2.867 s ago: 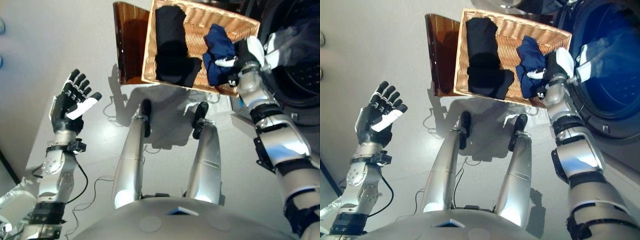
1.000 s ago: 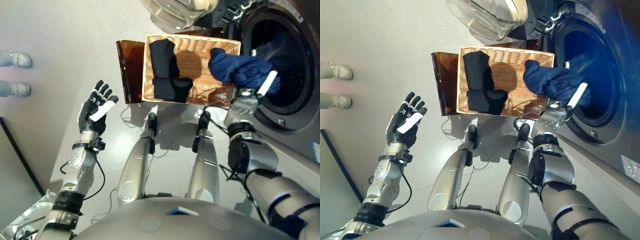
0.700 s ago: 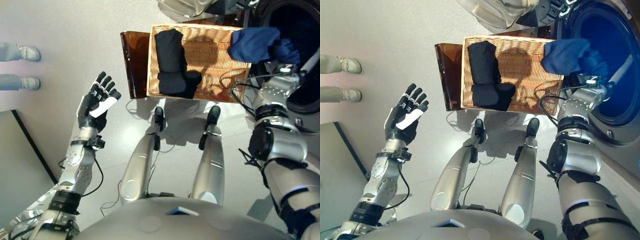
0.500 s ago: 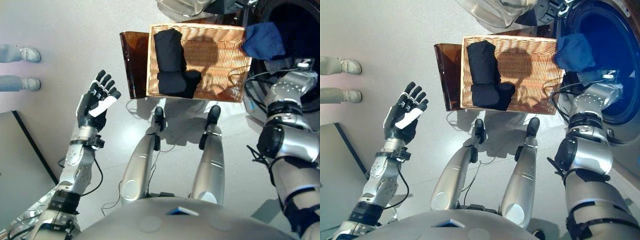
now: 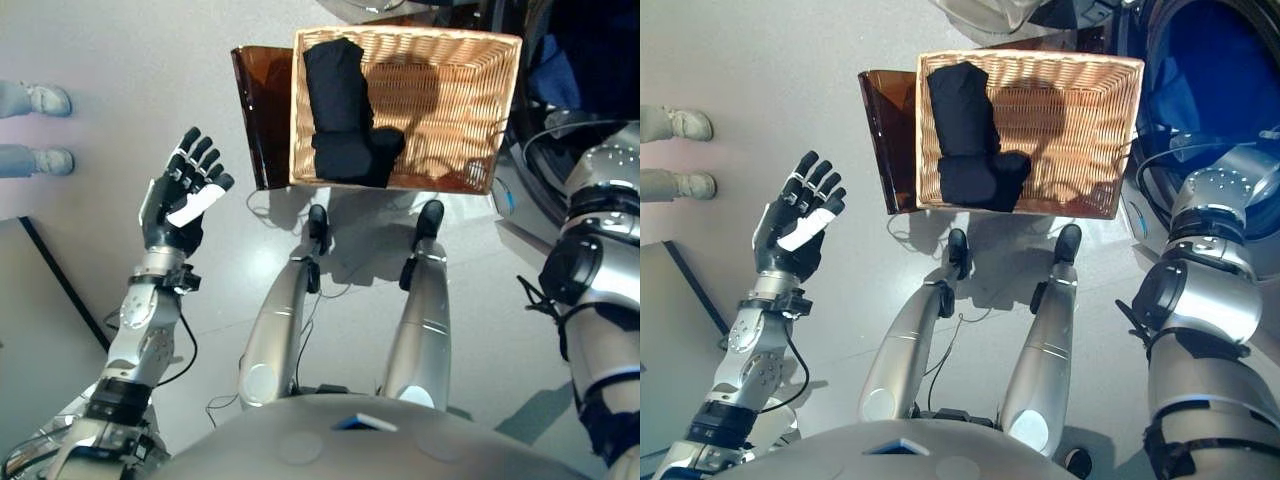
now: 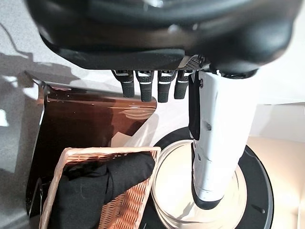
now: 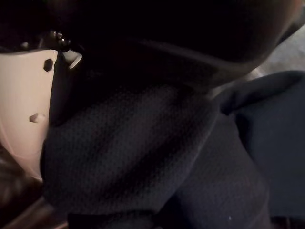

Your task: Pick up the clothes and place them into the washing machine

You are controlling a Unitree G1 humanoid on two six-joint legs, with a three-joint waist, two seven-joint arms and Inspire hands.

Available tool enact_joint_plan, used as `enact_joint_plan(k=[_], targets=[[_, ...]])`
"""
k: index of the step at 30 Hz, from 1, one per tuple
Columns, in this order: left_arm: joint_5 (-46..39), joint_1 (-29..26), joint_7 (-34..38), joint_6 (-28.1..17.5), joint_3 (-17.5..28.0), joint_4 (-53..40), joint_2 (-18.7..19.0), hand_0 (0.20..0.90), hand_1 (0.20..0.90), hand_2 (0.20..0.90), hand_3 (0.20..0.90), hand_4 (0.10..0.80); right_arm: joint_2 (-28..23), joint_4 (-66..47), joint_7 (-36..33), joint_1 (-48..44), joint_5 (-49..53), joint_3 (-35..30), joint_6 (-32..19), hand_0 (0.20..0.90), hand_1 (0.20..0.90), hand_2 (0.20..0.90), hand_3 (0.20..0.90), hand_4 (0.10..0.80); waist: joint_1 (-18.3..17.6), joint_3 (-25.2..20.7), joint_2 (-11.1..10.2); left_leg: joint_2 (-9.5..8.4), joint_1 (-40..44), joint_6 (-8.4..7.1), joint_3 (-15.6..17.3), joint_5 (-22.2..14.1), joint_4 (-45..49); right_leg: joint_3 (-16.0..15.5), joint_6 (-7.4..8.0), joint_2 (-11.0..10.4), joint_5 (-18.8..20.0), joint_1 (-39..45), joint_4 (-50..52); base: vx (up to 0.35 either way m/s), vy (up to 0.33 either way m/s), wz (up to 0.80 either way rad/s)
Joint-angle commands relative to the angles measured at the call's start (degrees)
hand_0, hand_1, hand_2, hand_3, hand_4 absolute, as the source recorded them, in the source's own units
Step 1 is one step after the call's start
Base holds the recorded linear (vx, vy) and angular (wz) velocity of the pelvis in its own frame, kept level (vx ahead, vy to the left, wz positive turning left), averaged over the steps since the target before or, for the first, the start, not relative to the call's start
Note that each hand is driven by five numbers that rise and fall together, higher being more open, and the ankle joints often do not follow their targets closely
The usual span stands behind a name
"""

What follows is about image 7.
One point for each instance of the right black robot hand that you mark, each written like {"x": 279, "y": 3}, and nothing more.
{"x": 152, "y": 35}

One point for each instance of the dark blue garment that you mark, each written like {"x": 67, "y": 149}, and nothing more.
{"x": 155, "y": 155}

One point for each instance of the light grey sweatshirt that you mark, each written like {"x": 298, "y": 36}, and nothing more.
{"x": 288, "y": 52}

